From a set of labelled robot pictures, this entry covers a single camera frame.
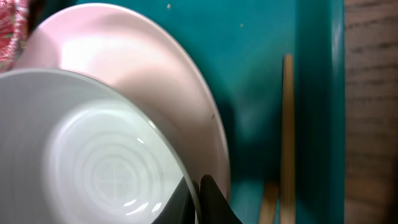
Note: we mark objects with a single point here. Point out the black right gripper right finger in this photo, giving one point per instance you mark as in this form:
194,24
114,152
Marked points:
215,208

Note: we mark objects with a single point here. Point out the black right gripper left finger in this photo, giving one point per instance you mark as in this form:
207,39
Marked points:
179,209

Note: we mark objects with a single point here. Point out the wooden chopstick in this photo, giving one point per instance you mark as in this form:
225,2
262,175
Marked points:
269,203
287,170

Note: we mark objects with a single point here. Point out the white bowl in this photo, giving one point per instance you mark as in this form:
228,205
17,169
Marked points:
74,150

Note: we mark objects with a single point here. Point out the large pink plate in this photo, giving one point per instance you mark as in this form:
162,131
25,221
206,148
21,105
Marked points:
142,61

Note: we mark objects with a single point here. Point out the teal tray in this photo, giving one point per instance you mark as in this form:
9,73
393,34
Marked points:
238,45

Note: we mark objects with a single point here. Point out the red snack wrapper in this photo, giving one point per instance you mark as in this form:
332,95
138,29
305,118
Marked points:
14,30

